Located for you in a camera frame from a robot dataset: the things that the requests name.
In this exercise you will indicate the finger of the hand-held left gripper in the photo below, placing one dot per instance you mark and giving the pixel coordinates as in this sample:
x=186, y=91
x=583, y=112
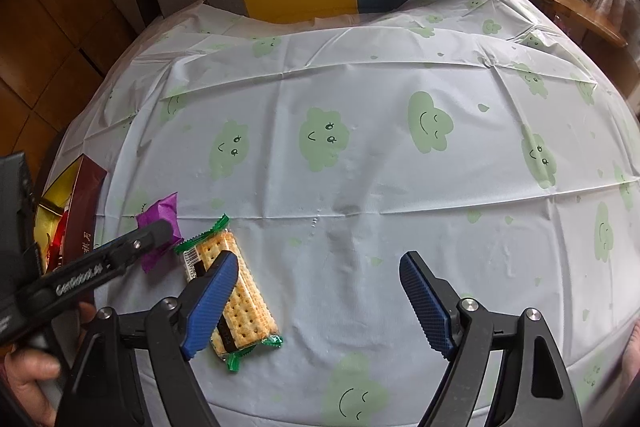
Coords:
x=142, y=242

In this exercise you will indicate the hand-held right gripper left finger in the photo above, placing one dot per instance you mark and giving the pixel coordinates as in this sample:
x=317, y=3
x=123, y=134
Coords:
x=210, y=302

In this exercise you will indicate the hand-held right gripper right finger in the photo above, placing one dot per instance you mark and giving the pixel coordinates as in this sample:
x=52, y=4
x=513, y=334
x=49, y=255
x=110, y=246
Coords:
x=425, y=307

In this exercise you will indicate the green-ended cracker packet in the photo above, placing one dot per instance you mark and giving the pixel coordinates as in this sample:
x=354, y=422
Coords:
x=245, y=302

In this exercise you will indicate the purple snack packet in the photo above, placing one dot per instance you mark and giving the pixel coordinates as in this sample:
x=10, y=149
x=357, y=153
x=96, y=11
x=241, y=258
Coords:
x=161, y=208

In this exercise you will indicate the maroon box with gold lining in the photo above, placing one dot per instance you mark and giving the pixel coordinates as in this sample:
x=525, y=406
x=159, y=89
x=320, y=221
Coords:
x=85, y=202

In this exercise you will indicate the person's left hand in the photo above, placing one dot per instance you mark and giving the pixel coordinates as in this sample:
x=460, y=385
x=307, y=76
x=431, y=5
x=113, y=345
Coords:
x=32, y=372

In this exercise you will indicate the white tablecloth with green clouds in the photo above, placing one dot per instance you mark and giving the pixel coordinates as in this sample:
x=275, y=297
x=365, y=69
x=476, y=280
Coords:
x=375, y=157

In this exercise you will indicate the wooden wardrobe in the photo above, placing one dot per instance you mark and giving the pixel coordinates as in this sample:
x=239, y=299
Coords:
x=50, y=32

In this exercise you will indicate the wooden desk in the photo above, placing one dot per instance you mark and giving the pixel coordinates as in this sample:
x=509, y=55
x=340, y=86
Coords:
x=575, y=2

